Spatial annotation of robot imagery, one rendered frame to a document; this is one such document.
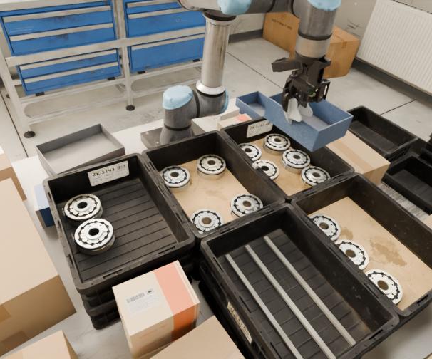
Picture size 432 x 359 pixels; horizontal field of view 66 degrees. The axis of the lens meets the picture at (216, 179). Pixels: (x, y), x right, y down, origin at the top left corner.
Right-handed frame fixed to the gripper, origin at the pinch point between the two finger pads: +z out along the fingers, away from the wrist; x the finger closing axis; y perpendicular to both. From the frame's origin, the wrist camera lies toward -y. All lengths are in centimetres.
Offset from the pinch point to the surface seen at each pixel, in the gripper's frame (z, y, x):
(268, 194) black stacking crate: 21.6, 5.4, -9.3
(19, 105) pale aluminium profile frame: 80, -193, -68
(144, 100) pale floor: 116, -203, 28
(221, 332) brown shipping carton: 23, 31, -44
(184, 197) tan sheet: 27.2, -11.6, -29.6
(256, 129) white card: 25.1, -25.4, 10.4
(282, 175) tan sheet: 30.4, -4.2, 6.3
